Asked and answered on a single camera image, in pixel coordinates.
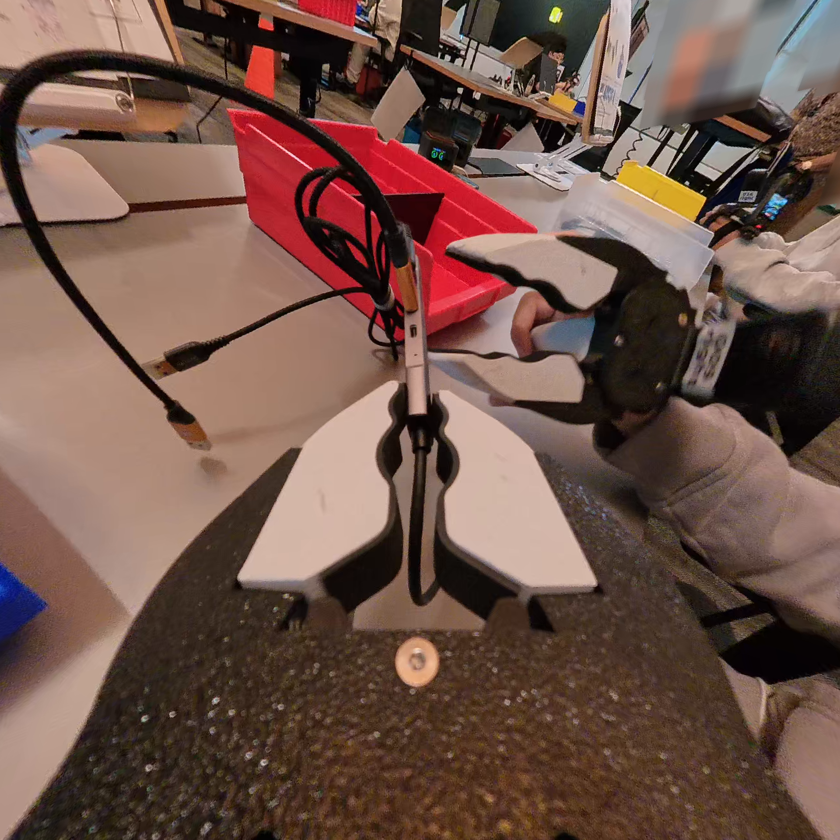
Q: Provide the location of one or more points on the yellow plastic bin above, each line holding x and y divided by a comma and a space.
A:
656, 187

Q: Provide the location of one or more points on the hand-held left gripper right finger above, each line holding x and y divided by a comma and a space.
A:
518, 518

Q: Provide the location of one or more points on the black tablet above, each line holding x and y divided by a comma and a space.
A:
495, 166

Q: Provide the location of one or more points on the clear plastic box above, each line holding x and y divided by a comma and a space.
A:
630, 216

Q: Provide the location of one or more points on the person's right hand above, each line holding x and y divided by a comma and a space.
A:
525, 315

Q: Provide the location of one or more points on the orange traffic cone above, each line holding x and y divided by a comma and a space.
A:
262, 65

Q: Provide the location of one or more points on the red plastic bin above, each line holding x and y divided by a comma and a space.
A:
282, 170

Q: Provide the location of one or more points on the white card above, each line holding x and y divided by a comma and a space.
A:
397, 105

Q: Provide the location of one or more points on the white instruction sheet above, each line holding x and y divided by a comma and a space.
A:
65, 26

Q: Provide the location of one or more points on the wooden background table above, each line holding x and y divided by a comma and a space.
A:
328, 31

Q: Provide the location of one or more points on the blue plastic bin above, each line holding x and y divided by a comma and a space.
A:
16, 604

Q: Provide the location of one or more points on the black power station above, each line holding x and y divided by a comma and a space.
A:
453, 141

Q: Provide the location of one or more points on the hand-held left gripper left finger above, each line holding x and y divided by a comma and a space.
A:
308, 512

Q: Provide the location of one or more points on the red storage crate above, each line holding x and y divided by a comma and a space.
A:
328, 10

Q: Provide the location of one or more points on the person's clothed body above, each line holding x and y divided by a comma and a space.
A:
807, 768

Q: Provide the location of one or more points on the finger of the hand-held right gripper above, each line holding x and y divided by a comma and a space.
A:
538, 377
544, 262

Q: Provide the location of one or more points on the grey usb hub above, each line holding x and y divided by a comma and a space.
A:
417, 380

